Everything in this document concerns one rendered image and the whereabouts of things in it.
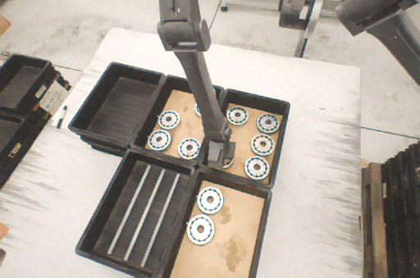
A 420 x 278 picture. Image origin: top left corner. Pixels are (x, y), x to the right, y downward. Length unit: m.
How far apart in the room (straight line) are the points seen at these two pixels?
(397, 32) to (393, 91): 2.11
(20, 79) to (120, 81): 1.00
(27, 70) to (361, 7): 2.14
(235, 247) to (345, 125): 0.82
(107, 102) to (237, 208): 0.81
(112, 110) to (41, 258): 0.68
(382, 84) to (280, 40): 0.98
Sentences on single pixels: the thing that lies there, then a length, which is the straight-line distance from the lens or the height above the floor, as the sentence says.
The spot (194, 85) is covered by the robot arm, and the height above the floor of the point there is 1.35.
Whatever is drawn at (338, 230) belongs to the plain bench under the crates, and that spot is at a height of 0.70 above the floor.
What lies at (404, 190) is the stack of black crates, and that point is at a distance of 1.83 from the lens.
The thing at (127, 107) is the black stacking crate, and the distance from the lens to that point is 1.35.
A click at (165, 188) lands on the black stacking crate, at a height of 0.83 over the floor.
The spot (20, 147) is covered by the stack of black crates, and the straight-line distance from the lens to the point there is 2.12.
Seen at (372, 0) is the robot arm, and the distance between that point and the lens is 0.57.
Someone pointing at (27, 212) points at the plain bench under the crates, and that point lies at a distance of 1.50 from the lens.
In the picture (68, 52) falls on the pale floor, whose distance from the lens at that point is 3.09.
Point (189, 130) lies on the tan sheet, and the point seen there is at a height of 0.83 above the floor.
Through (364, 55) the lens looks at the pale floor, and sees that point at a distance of 2.88.
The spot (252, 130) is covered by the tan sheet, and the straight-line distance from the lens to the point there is 1.19.
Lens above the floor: 1.89
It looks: 60 degrees down
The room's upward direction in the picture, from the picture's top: 5 degrees counter-clockwise
